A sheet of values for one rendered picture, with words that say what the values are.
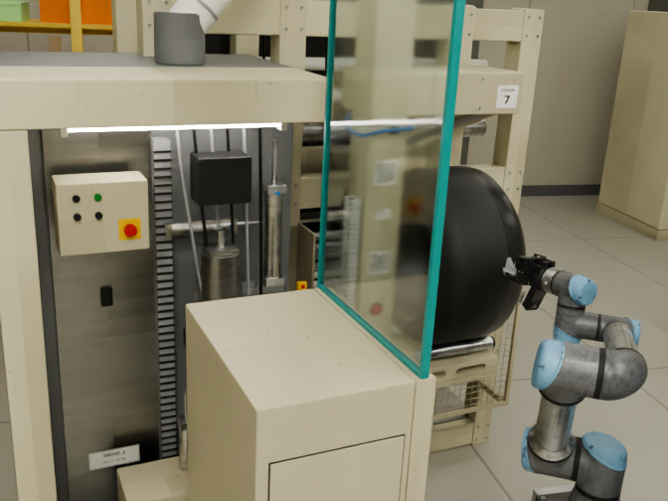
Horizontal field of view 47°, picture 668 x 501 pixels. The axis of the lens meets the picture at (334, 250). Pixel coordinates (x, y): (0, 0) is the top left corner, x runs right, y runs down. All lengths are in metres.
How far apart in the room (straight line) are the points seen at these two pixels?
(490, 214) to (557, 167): 6.40
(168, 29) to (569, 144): 6.89
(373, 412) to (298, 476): 0.20
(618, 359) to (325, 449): 0.67
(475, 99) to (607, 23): 6.11
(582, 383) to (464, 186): 0.90
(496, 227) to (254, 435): 1.19
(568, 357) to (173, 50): 1.39
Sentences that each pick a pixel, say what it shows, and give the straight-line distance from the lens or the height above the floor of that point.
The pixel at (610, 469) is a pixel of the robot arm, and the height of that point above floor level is 0.90.
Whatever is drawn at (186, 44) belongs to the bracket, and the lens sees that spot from 2.34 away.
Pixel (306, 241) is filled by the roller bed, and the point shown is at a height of 1.15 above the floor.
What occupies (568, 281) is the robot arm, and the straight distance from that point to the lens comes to 2.16.
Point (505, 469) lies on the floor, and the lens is 3.71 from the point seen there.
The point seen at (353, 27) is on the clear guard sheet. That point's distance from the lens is 1.81.
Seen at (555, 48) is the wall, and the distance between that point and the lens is 8.55.
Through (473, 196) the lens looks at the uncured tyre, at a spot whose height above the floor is 1.44.
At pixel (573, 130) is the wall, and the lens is 8.81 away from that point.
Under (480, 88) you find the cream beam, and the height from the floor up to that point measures 1.73.
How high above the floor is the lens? 2.02
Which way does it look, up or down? 19 degrees down
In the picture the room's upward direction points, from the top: 3 degrees clockwise
